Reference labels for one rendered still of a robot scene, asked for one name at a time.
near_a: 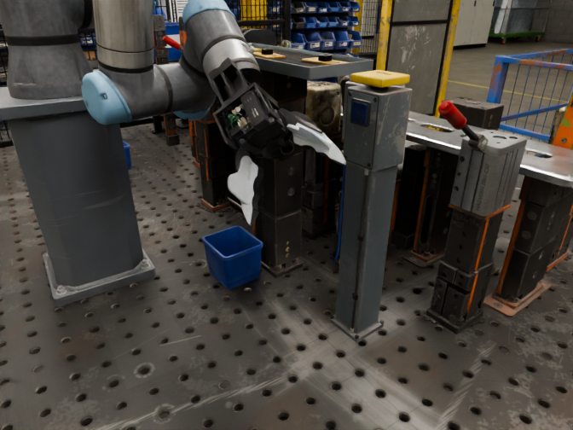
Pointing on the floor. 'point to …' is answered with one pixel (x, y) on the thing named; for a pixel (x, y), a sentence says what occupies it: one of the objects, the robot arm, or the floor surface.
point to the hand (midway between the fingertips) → (299, 198)
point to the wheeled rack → (518, 31)
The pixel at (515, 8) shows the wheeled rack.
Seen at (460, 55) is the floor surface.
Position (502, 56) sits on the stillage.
